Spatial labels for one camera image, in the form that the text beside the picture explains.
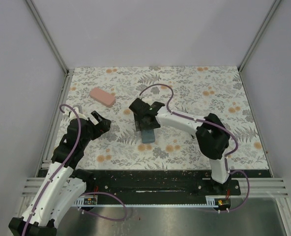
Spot white slotted cable duct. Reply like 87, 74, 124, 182
72, 192, 230, 207

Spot floral patterned table mat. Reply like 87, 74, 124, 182
66, 66, 268, 170

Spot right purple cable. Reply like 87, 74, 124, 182
139, 84, 250, 213

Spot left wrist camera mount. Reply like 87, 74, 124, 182
63, 105, 88, 121

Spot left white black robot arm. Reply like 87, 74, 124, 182
8, 111, 111, 236

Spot left aluminium side rail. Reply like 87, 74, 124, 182
38, 69, 75, 170

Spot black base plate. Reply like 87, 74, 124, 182
72, 170, 241, 199

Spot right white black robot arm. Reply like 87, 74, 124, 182
129, 98, 231, 195

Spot pink glasses case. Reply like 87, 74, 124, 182
89, 87, 116, 107

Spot left aluminium frame post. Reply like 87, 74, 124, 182
24, 0, 69, 75

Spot aluminium frame post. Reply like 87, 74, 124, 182
24, 0, 69, 75
237, 0, 283, 73

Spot right aluminium frame post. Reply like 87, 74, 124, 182
237, 0, 283, 73

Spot grey-blue glasses case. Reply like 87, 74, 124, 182
141, 129, 155, 144

